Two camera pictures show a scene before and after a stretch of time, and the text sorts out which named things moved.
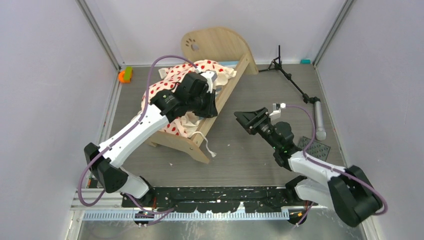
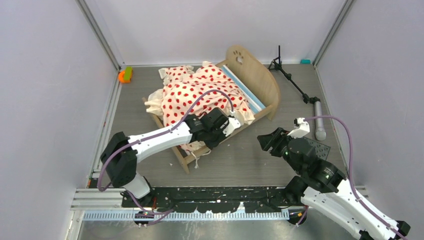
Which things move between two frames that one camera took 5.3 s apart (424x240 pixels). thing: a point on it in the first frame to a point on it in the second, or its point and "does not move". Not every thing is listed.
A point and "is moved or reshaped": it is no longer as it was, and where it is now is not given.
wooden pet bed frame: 211,43 to 261,75
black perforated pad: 317,149 does not move
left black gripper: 211,110 to 210,145
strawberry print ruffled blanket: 183,124 is moved or reshaped
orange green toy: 125,76 does not move
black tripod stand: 320,131 does not move
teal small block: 305,61 does not move
